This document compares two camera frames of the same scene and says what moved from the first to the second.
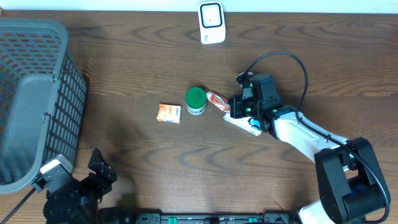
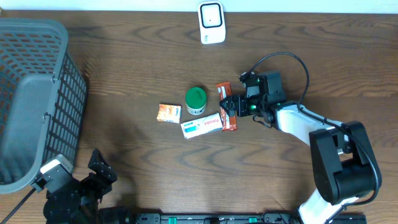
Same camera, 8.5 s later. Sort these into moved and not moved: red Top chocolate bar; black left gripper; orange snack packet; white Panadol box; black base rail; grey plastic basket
Moved: white Panadol box; red Top chocolate bar
Not moved: orange snack packet; grey plastic basket; black left gripper; black base rail
